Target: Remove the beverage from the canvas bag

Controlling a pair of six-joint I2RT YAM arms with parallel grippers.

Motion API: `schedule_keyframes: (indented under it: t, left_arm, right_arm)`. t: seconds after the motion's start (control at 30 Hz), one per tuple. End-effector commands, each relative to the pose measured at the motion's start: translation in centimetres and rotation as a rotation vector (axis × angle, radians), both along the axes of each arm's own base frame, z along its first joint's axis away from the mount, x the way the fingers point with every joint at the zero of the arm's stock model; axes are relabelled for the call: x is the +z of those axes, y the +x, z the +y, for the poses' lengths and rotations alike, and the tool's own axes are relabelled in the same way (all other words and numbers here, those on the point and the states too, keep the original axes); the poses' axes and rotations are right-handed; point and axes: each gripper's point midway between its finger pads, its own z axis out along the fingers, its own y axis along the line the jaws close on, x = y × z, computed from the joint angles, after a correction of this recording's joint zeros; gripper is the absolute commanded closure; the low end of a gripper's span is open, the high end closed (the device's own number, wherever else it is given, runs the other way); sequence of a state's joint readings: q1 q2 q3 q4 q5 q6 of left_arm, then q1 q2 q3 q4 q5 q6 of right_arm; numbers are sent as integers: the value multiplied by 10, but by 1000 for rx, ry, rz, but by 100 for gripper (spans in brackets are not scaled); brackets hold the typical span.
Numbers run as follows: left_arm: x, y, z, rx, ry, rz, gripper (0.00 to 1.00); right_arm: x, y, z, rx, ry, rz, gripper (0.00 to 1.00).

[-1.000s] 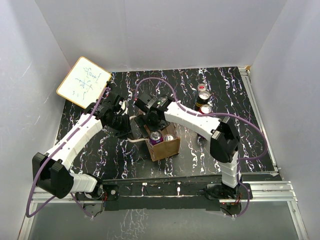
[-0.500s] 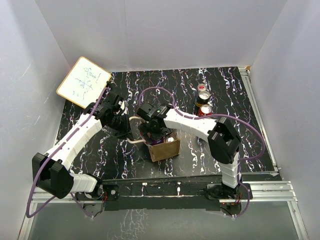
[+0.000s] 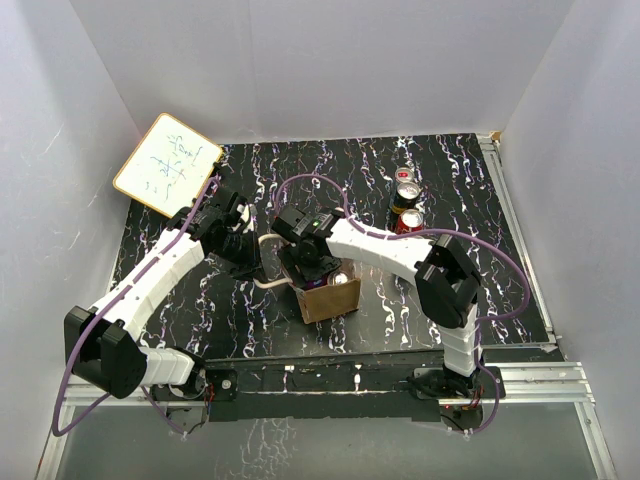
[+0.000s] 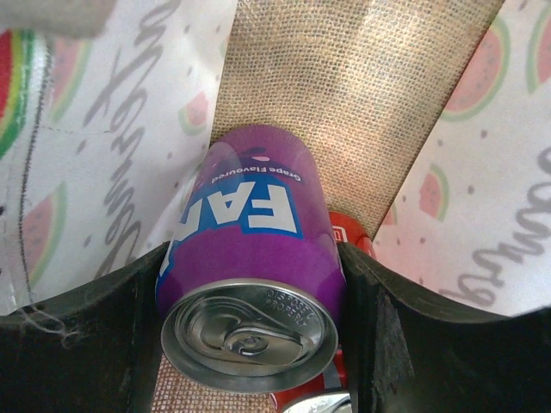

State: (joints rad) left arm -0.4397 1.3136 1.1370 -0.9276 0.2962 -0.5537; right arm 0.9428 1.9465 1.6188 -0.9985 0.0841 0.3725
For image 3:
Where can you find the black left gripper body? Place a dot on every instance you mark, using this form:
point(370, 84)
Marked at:
point(240, 254)

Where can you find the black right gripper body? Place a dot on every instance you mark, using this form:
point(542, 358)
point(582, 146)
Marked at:
point(303, 267)

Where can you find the red soda can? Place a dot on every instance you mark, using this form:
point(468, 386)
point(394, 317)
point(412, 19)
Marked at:
point(340, 277)

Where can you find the red coke can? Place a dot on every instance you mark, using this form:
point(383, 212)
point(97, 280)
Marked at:
point(411, 220)

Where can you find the red-tab soda can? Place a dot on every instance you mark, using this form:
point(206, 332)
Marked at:
point(403, 175)

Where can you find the purple soda can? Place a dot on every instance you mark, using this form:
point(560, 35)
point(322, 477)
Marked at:
point(316, 284)

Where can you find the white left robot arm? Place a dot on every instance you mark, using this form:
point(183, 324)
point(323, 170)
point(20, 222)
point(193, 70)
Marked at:
point(101, 342)

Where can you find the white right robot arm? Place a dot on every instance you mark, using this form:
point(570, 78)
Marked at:
point(446, 280)

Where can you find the small white whiteboard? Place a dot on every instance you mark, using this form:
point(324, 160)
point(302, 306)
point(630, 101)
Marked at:
point(169, 167)

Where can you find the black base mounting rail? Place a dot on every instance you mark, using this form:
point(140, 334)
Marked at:
point(411, 384)

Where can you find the aluminium frame profile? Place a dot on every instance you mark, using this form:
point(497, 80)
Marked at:
point(544, 428)

